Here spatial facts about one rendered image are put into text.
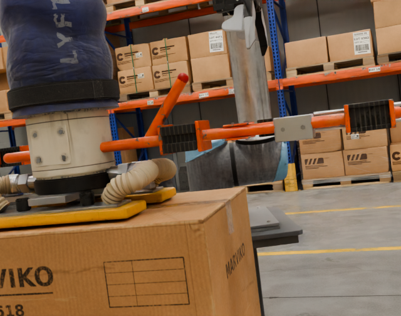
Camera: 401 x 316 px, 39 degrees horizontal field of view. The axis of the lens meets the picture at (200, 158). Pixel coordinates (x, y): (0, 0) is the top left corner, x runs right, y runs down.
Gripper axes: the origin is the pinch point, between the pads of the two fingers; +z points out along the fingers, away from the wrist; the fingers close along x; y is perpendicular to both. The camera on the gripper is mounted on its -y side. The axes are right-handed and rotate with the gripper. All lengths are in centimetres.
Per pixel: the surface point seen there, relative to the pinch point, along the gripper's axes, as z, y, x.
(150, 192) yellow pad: 25.0, 28.1, -5.0
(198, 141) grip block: 15.1, 12.9, 4.7
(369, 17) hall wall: -122, -33, -836
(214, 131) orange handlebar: 13.6, 9.8, 3.5
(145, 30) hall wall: -169, 349, -851
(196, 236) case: 30.4, 11.3, 17.9
